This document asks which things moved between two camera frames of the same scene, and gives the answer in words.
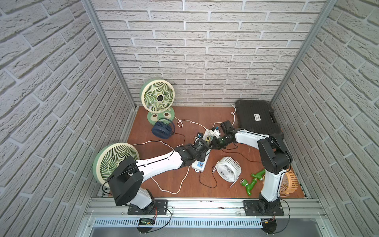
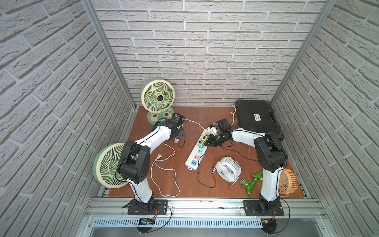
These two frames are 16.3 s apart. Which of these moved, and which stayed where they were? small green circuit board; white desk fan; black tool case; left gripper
Moved: left gripper
Stayed: white desk fan; small green circuit board; black tool case
